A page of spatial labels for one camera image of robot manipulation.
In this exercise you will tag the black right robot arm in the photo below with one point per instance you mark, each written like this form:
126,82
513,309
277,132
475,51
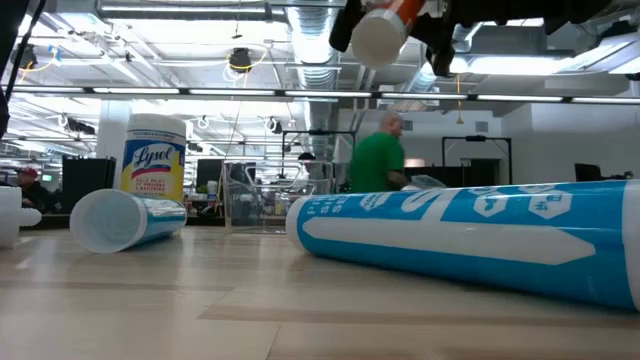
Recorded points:
585,10

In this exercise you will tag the black metal frame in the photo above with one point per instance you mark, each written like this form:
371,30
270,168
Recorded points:
475,138

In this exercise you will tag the blue silicone sealant tube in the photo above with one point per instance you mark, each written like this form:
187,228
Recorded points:
450,240
160,215
9,215

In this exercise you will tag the person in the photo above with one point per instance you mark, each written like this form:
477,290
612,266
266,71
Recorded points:
375,165
35,192

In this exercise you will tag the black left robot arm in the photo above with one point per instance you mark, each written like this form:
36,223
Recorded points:
10,30

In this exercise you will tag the black ceiling device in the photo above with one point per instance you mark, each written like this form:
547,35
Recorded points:
240,60

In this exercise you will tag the silver ventilation duct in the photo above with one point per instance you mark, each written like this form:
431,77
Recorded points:
315,50

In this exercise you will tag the clear plastic bin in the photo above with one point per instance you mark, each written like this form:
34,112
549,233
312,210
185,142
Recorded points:
260,220

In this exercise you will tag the black cabinet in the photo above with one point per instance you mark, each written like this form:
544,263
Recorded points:
87,185

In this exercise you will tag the overhead light bar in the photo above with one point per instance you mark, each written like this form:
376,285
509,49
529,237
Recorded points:
280,94

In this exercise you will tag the black monitor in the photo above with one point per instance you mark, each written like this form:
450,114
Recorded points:
587,172
209,172

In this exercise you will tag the orange sealant tube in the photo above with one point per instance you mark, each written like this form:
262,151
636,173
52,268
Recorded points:
380,32

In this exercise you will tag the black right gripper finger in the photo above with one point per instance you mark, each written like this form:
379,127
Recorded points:
442,50
345,30

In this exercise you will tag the Lysol wipes canister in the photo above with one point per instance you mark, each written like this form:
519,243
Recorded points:
152,160

